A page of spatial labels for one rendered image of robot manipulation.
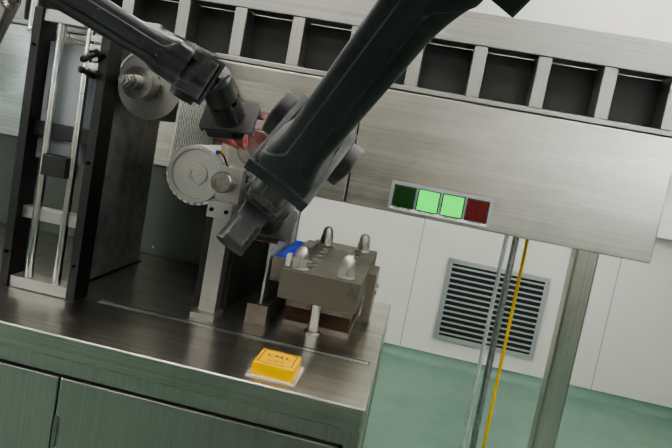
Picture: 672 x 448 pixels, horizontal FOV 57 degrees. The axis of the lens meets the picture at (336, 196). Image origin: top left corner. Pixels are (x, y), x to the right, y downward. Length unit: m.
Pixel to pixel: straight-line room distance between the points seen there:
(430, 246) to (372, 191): 2.39
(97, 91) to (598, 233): 1.15
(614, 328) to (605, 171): 2.64
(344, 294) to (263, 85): 0.63
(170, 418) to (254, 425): 0.14
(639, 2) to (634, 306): 1.78
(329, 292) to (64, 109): 0.62
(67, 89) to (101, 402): 0.59
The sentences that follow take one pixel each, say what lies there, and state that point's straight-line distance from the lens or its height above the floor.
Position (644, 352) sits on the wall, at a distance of 4.27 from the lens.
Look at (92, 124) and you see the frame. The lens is 1.25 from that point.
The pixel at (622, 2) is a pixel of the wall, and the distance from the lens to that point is 4.12.
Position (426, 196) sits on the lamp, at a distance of 1.55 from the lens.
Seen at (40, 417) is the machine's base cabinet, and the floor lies 0.74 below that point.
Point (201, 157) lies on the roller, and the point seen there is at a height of 1.21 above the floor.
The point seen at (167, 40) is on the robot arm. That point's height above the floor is 1.40.
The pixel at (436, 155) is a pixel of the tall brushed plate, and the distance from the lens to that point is 1.55.
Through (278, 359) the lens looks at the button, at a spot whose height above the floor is 0.92.
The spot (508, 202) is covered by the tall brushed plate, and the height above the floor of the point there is 1.22.
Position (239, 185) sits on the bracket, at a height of 1.17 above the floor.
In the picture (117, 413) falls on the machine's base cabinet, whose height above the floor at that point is 0.78.
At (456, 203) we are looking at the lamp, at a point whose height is 1.19.
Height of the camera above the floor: 1.31
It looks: 6 degrees down
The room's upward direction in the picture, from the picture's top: 10 degrees clockwise
